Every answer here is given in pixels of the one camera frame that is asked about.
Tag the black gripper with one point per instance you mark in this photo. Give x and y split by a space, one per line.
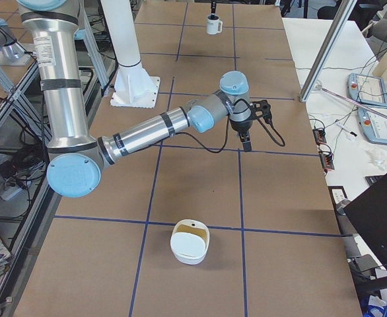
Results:
212 5
242 127

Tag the white mug with handle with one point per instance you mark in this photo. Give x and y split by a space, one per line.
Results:
214 25

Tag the white bin with swing lid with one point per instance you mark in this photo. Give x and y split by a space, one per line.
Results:
189 241

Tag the far teach pendant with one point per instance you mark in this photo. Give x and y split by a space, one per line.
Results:
367 89

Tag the teach pendant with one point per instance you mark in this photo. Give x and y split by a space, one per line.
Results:
367 89
373 126

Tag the crumpled white tissue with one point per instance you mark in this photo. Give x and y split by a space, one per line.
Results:
378 157

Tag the near teach pendant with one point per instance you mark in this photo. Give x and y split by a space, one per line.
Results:
373 126

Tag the black monitor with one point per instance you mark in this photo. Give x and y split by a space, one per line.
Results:
368 215

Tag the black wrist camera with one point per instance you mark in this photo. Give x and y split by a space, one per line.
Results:
262 109

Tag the aluminium frame post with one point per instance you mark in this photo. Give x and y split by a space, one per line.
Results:
339 21

